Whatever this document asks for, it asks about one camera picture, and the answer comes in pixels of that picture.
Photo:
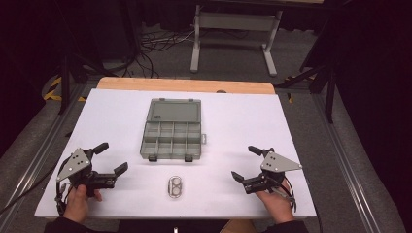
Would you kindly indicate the grey plastic compartment box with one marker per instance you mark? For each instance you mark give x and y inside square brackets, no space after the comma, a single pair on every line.
[171,129]

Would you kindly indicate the grey metal table frame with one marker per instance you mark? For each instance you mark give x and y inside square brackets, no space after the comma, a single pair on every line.
[238,22]

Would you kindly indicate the aluminium floor rail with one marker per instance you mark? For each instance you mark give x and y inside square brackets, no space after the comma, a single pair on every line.
[346,168]
[39,158]

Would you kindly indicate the yellow black hazard tape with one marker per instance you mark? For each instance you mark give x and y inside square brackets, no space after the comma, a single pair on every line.
[51,93]

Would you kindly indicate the white table cover sheet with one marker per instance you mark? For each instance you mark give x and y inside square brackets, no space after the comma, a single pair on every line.
[226,129]

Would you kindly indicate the black metal stand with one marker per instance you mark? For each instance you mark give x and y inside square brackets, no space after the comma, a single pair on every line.
[64,84]
[329,93]

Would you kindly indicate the small clear oval case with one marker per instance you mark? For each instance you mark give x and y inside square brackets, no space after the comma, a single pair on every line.
[175,186]

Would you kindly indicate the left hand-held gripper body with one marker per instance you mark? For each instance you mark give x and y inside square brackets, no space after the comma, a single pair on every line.
[74,163]

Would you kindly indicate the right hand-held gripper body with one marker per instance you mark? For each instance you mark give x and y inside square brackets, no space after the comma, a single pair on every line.
[277,163]

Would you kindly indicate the person's right hand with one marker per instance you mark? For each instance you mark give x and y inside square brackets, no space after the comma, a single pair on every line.
[278,205]

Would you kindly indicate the person's left hand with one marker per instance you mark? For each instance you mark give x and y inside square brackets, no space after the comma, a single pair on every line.
[77,204]

